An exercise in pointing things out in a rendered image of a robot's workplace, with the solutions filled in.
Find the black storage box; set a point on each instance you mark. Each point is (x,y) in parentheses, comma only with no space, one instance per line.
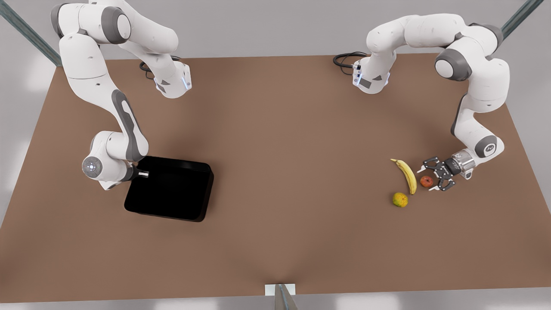
(172,189)

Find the yellow banana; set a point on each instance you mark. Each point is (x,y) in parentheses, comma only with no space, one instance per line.
(409,174)

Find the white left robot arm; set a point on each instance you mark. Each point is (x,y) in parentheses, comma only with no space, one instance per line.
(486,77)

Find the silver frame post with foot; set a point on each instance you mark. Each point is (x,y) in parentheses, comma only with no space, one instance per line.
(282,295)

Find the yellow-green pear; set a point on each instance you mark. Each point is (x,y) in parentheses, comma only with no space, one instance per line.
(400,199)

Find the red apple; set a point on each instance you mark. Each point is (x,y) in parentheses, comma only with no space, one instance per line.
(426,181)

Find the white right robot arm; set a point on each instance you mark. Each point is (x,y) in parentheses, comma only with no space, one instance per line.
(82,60)

